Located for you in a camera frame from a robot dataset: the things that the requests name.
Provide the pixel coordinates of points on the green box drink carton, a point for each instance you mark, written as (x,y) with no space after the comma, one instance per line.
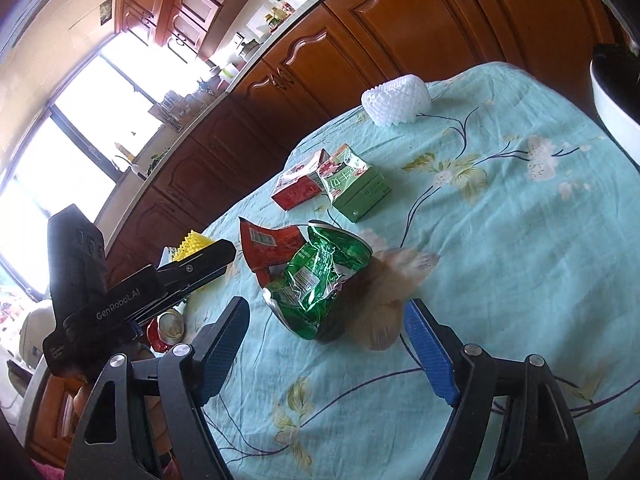
(362,190)

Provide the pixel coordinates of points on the wooden lower cabinets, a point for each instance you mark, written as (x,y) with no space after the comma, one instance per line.
(400,20)

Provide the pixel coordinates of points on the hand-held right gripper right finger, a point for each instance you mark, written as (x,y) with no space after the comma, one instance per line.
(430,355)

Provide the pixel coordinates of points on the white trash bin black bag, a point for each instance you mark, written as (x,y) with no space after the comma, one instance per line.
(612,97)

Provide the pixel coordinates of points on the grey kitchen countertop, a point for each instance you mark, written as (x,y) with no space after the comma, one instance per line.
(200,127)

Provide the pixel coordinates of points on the wooden cabinets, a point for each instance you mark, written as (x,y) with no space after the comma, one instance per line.
(185,5)
(400,20)

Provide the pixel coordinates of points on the wooden upper cabinets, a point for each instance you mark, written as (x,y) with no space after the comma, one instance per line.
(185,5)

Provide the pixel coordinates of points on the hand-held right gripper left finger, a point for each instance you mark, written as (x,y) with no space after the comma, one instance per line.
(225,350)

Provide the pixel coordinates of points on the yellow foam fruit net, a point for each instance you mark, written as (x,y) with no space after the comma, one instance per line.
(192,244)

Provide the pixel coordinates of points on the kitchen window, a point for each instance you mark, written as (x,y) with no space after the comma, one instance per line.
(65,160)

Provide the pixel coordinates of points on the metal dish rack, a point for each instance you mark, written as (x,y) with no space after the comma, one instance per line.
(175,110)

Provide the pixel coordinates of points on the red snack wrapper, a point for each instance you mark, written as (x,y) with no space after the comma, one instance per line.
(260,247)

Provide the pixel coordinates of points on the white foam fruit net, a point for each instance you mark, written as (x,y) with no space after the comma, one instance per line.
(397,102)

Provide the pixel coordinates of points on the red drink carton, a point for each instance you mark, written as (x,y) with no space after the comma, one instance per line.
(295,187)

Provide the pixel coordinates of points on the row of seasoning bottles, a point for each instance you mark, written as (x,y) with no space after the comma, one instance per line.
(279,14)

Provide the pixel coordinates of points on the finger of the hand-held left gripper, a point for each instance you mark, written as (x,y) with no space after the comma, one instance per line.
(200,265)

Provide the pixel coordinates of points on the crushed red can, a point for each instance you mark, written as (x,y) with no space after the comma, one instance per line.
(167,327)

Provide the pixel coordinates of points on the teal floral tablecloth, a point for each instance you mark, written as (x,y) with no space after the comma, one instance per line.
(500,260)

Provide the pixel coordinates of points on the crushed green can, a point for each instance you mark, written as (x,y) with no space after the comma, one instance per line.
(315,280)

